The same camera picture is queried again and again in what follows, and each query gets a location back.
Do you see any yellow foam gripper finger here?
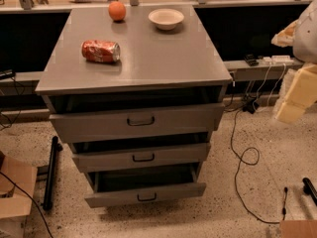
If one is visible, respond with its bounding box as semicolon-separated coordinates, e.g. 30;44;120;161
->
271;20;317;124

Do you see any grey top drawer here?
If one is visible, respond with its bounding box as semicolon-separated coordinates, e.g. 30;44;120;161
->
51;103;224;143

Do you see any grey drawer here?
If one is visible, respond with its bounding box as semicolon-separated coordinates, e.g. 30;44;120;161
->
51;103;224;143
85;163;206;208
72;143;211;173

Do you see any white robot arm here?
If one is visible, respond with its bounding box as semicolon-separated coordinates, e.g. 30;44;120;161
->
271;0;317;124

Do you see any grey drawer cabinet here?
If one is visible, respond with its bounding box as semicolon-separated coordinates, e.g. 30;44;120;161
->
35;4;234;183

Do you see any grey bottom drawer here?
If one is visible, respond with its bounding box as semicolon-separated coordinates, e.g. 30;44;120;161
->
85;163;206;208

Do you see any grey middle drawer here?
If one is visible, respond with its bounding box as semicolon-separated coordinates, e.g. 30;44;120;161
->
72;143;211;173

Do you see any white power strip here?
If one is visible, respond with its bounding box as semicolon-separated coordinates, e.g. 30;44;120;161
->
263;56;293;63

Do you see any black device on ledge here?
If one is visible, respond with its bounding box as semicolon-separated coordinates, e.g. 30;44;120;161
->
245;55;259;66

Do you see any cardboard box bottom right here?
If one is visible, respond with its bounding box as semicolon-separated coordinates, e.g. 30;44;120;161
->
280;220;317;238

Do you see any cardboard box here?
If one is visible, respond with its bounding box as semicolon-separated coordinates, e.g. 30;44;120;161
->
0;152;37;238
280;220;317;238

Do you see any white bowl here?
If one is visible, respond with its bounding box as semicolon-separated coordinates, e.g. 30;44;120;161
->
149;9;184;31

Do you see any orange fruit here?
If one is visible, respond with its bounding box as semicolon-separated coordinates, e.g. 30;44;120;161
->
108;1;126;21

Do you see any red soda can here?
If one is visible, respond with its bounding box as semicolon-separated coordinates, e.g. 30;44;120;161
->
81;40;120;63

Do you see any black bar on floor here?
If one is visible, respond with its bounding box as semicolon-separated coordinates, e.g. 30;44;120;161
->
43;136;62;211

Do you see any cardboard box left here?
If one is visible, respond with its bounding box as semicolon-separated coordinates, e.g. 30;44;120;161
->
0;152;37;238

